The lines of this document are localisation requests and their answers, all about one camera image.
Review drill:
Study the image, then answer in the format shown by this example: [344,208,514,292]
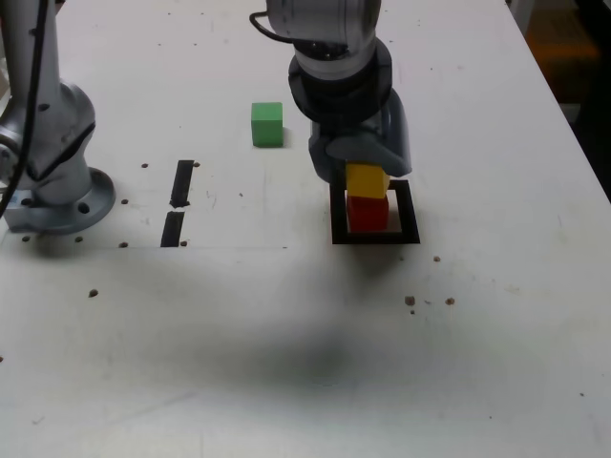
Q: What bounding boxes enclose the yellow cube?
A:
[345,162,391,199]

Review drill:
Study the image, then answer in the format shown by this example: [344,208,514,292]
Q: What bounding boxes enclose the red cube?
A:
[346,194,389,233]

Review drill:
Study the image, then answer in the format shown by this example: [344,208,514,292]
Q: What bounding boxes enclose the black tape strip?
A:
[159,159,196,248]

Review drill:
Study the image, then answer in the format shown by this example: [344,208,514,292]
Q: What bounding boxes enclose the green cube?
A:
[250,101,284,148]

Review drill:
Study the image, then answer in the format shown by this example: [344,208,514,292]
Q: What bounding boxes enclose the black tape square outline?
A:
[328,178,421,245]

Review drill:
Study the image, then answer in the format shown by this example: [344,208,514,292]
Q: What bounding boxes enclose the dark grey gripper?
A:
[307,91,413,184]

